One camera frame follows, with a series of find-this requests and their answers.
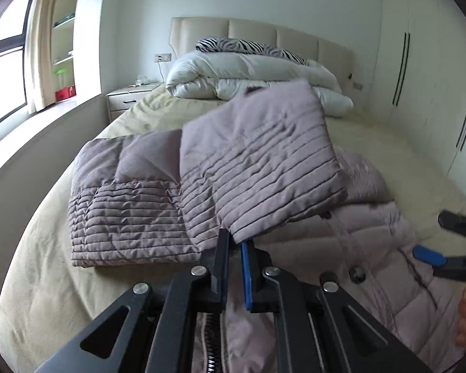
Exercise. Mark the white nightstand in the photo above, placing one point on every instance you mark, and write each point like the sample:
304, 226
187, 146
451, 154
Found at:
124, 99

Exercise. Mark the black framed window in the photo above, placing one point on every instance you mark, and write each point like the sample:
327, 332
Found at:
7, 66

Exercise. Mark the white wardrobe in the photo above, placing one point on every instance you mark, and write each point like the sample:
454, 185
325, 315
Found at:
423, 85

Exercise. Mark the white folded duvet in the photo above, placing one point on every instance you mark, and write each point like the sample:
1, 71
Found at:
217, 70

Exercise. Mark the beige padded headboard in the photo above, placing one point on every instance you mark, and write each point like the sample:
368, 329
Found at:
252, 31

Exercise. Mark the red box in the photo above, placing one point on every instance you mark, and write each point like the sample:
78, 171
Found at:
65, 94

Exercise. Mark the zebra print pillow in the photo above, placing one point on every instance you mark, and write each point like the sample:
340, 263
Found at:
225, 44

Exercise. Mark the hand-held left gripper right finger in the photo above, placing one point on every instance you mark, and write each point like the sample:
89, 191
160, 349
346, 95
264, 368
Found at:
247, 276

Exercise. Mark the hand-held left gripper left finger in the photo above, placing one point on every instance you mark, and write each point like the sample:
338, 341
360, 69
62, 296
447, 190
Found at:
222, 252

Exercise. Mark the beige curtain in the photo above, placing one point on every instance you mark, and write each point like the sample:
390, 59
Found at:
42, 46

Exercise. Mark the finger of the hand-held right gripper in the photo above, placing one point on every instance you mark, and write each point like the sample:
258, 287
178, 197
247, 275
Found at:
456, 223
429, 255

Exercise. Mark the wall power socket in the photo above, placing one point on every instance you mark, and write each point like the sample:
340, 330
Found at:
162, 58

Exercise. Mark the bed with beige sheet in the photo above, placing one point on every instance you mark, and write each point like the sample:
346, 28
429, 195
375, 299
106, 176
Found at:
42, 279

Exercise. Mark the mauve quilted puffer jacket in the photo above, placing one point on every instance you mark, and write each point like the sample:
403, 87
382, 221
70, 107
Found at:
256, 155

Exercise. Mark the white built-in shelf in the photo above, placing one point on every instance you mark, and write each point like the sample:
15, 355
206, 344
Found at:
64, 27

